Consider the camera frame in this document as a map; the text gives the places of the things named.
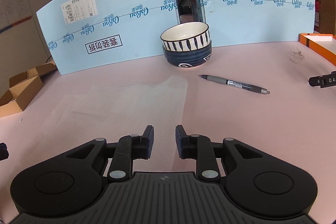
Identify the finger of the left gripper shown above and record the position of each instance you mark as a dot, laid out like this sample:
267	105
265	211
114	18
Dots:
4	154

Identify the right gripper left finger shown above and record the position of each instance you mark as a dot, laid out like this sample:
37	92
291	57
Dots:
126	150

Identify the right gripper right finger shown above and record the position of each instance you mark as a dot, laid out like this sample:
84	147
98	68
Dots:
199	148

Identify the open brown cardboard box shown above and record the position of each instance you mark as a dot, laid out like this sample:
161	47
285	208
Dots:
23	88

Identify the grey black pen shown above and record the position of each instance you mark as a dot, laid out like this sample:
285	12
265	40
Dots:
244	86

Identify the striped blue ceramic bowl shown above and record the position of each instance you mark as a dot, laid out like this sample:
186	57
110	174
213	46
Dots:
187	45

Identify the large light blue box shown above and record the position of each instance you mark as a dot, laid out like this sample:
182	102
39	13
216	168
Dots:
83	34

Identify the orange flat box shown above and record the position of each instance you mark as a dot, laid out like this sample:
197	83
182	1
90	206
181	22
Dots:
323	44

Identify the brown cardboard carton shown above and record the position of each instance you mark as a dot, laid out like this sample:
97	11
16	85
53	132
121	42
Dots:
327	16

